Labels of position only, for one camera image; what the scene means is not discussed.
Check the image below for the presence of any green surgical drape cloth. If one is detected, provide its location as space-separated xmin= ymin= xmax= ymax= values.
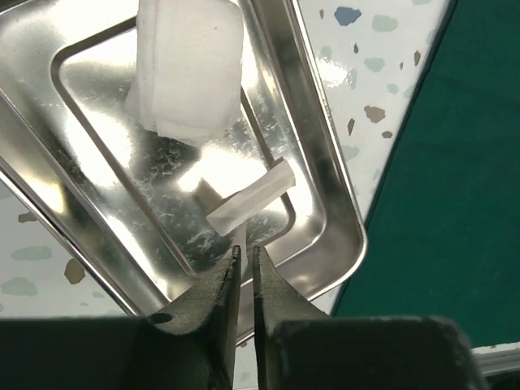
xmin=334 ymin=1 xmax=519 ymax=347

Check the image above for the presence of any stainless steel tray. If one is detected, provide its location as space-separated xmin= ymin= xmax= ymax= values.
xmin=1 ymin=1 xmax=367 ymax=315

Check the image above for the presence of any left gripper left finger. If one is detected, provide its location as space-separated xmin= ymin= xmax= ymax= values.
xmin=1 ymin=246 xmax=241 ymax=389

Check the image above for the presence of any white paper strip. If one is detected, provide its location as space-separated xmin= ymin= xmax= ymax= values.
xmin=206 ymin=159 xmax=296 ymax=236
xmin=234 ymin=223 xmax=248 ymax=290

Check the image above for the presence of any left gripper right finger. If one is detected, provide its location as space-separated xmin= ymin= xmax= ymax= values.
xmin=251 ymin=246 xmax=488 ymax=389

